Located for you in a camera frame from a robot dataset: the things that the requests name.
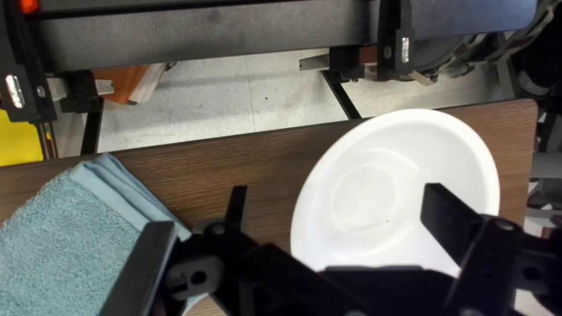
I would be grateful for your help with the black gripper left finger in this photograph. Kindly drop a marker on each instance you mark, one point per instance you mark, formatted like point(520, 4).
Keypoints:
point(233, 257)

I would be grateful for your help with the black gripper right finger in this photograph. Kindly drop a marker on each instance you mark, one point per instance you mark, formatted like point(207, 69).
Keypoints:
point(497, 264)

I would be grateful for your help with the white bowl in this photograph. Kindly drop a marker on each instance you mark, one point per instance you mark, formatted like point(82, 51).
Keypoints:
point(374, 176)

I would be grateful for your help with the wooden table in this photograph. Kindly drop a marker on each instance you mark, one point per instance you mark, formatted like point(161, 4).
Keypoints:
point(246, 164)

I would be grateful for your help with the folded light blue towel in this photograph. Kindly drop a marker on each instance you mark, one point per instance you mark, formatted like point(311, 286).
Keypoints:
point(58, 246)

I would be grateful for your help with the black orange bar clamp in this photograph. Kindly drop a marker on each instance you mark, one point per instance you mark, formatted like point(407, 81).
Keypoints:
point(124, 81)
point(351, 58)

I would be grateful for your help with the yellow object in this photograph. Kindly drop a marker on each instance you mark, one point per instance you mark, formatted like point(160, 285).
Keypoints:
point(17, 141)

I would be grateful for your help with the grey office chair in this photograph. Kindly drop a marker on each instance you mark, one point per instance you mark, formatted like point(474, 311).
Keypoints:
point(467, 18)

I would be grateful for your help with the black metal frame rail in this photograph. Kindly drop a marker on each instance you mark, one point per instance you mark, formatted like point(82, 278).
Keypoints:
point(203, 32)

